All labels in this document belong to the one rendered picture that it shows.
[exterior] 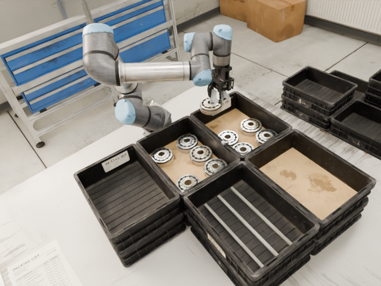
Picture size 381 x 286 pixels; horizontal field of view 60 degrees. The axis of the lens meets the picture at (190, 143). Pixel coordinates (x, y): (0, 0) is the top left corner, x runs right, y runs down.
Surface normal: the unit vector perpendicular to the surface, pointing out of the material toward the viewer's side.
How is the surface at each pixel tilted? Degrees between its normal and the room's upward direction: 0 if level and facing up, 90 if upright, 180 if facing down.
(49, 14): 90
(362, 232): 0
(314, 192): 0
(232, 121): 0
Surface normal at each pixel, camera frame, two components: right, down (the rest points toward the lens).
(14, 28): 0.63, 0.47
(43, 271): -0.11, -0.73
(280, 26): 0.45, 0.57
